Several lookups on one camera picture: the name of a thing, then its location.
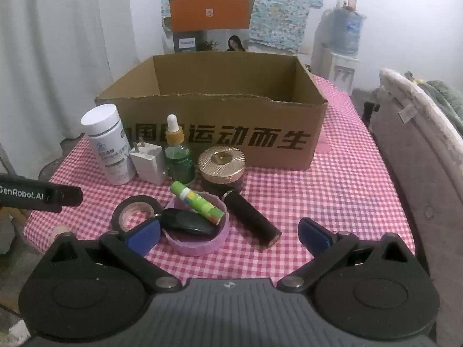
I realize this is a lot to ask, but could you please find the blue patterned wall cloth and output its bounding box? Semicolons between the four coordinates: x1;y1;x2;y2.
161;0;325;54

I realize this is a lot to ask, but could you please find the white curtain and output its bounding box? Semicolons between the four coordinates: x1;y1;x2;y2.
0;0;163;145

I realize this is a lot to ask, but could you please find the green glue stick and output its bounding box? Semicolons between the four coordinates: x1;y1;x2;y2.
170;181;225;225

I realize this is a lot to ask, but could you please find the grey sofa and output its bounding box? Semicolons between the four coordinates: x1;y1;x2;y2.
372;69;463;297

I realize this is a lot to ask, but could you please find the pink checkered tablecloth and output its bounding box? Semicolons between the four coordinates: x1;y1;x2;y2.
22;72;416;297

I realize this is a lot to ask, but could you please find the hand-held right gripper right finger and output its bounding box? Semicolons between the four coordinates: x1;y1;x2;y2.
277;217;415;293

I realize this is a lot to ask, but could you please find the blue water jug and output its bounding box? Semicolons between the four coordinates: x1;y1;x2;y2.
331;7;363;56

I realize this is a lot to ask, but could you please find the black key fob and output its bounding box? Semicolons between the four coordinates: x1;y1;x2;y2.
160;208;217;238

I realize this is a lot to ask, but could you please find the black cylindrical tube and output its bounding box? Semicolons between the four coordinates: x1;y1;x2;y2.
222;190;281;249

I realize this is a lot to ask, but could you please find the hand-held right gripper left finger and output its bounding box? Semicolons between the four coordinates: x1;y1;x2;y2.
47;219;183;293

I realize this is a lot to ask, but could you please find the purple plastic bowl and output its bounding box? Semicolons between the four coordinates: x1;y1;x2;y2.
159;191;231;257

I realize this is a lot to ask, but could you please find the dark jar with gold lid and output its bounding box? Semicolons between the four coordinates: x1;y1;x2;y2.
197;145;247;194

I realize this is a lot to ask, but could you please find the brown cardboard box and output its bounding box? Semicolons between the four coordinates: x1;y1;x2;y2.
95;51;329;171

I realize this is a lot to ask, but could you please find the green blanket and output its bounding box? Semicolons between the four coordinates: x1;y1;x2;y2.
405;72;463;134

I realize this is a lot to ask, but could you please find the green dropper bottle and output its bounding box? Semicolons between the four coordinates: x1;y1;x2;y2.
164;114;195;186

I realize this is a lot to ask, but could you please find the white water dispenser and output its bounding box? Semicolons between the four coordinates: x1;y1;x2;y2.
311;7;361;95

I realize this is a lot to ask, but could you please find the appliance box with orange flap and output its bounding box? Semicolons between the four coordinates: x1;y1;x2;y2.
163;0;254;54

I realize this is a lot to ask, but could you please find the white pill bottle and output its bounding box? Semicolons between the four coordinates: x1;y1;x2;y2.
80;104;137;185

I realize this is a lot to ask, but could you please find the black tape roll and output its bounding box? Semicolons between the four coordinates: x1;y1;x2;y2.
112;195;164;234

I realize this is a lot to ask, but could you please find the white charger plug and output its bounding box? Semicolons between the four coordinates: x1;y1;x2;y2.
129;138;169;186

